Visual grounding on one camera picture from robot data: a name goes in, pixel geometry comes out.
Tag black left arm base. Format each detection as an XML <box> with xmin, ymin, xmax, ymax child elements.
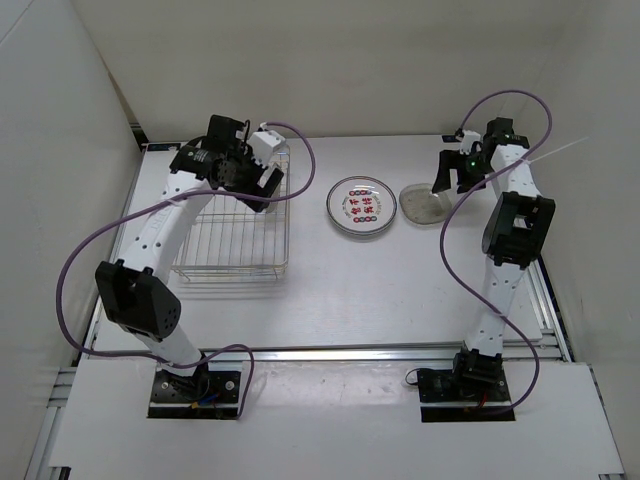
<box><xmin>147</xmin><ymin>366</ymin><xmax>242</xmax><ymax>420</ymax></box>

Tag white cable tie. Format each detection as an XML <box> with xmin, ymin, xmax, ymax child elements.
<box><xmin>523</xmin><ymin>136</ymin><xmax>590</xmax><ymax>165</ymax></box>

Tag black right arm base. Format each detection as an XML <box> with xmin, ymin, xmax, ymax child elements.
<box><xmin>404</xmin><ymin>348</ymin><xmax>516</xmax><ymax>423</ymax></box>

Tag blue label sticker left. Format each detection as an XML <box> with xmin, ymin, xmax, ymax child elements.
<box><xmin>146</xmin><ymin>143</ymin><xmax>181</xmax><ymax>152</ymax></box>

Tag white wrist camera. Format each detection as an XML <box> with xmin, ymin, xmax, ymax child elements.
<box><xmin>247</xmin><ymin>122</ymin><xmax>286</xmax><ymax>166</ymax></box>
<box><xmin>454</xmin><ymin>129</ymin><xmax>482</xmax><ymax>155</ymax></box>

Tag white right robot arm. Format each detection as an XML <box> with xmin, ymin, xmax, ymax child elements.
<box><xmin>432</xmin><ymin>117</ymin><xmax>556</xmax><ymax>362</ymax></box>

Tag silver wire dish rack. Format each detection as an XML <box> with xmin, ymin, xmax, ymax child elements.
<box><xmin>170</xmin><ymin>138</ymin><xmax>289</xmax><ymax>281</ymax></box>

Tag aluminium mounting rail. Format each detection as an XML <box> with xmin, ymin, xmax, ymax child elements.
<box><xmin>109</xmin><ymin>345</ymin><xmax>459</xmax><ymax>368</ymax></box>

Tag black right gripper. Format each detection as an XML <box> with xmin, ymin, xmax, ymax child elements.
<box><xmin>432</xmin><ymin>150</ymin><xmax>495</xmax><ymax>194</ymax></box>

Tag green rim dotted plate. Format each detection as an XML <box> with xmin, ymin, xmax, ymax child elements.
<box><xmin>325</xmin><ymin>176</ymin><xmax>398</xmax><ymax>236</ymax></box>

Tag clear glass plate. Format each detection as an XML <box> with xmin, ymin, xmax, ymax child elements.
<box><xmin>269</xmin><ymin>152</ymin><xmax>289</xmax><ymax>199</ymax></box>
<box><xmin>399</xmin><ymin>183</ymin><xmax>452</xmax><ymax>225</ymax></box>

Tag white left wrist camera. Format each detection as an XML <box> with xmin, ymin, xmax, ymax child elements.
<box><xmin>247</xmin><ymin>122</ymin><xmax>286</xmax><ymax>166</ymax></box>

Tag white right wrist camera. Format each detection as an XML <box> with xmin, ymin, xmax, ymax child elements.
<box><xmin>454</xmin><ymin>129</ymin><xmax>482</xmax><ymax>155</ymax></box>

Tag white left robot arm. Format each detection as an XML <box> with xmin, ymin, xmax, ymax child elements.
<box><xmin>95</xmin><ymin>115</ymin><xmax>286</xmax><ymax>400</ymax></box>

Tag clear glass plate back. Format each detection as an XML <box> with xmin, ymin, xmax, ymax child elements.
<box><xmin>269</xmin><ymin>152</ymin><xmax>289</xmax><ymax>199</ymax></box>

